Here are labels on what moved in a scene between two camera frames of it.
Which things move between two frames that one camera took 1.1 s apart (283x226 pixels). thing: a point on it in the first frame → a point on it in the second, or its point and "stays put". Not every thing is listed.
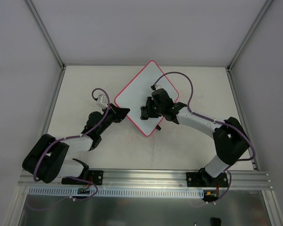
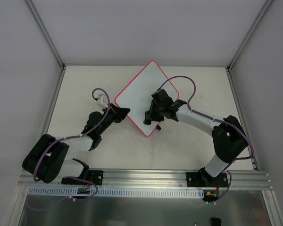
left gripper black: x=117 y=115 stays put
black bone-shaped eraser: x=144 y=116 → x=147 y=122
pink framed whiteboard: x=134 y=94 stays put
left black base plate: x=96 y=176 stays put
